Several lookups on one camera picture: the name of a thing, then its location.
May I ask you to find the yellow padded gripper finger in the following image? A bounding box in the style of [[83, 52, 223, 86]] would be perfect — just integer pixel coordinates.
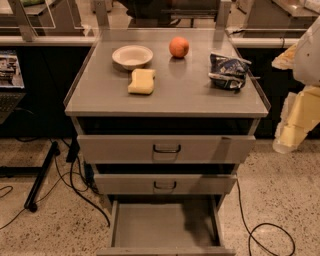
[[273, 86, 320, 154], [271, 44, 297, 70]]

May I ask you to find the yellow sponge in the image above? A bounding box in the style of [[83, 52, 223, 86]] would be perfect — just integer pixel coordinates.
[[128, 69, 155, 95]]

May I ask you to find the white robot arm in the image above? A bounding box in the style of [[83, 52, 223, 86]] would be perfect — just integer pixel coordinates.
[[272, 18, 320, 154]]

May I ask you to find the grey drawer cabinet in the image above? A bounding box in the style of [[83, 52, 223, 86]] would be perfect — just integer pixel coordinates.
[[65, 29, 270, 204]]

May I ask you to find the middle grey drawer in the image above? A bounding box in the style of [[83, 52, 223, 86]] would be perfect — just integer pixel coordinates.
[[94, 174, 237, 195]]

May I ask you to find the top grey drawer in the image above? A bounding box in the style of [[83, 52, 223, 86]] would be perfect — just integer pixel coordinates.
[[77, 135, 255, 164]]

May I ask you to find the orange fruit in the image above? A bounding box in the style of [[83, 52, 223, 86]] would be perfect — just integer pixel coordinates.
[[169, 37, 189, 58]]

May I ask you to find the white bowl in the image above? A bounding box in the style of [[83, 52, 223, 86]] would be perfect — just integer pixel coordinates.
[[112, 45, 153, 71]]

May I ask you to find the black stand leg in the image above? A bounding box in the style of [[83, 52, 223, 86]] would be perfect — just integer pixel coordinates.
[[0, 141, 60, 212]]

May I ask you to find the laptop computer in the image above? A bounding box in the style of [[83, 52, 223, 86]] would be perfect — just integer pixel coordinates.
[[0, 49, 26, 124]]

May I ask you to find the black cables left floor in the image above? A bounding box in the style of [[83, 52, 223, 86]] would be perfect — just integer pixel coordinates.
[[0, 138, 112, 231]]

